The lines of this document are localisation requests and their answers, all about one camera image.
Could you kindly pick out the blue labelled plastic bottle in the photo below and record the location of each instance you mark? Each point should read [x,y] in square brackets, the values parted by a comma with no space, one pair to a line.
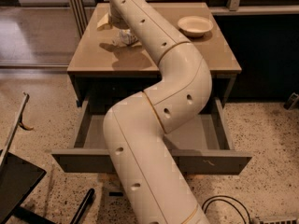
[124,37]

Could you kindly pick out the white floor vent grille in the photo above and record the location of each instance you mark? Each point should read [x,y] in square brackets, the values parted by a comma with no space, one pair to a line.
[275,220]

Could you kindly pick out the grey drawer cabinet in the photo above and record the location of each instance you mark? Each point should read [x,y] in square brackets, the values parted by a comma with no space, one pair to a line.
[98,56]

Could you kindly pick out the white shallow bowl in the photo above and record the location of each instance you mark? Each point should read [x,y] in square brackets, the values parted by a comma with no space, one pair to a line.
[195,26]

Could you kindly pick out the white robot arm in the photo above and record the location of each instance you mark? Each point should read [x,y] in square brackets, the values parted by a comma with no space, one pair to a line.
[134,128]

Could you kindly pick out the open grey top drawer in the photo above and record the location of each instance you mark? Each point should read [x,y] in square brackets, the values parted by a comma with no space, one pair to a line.
[202,146]

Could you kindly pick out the black chair base leg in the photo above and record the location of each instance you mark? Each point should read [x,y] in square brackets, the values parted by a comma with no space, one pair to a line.
[87,200]

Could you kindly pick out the black panel with metal frame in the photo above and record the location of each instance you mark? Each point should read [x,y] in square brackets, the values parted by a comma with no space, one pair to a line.
[18,177]

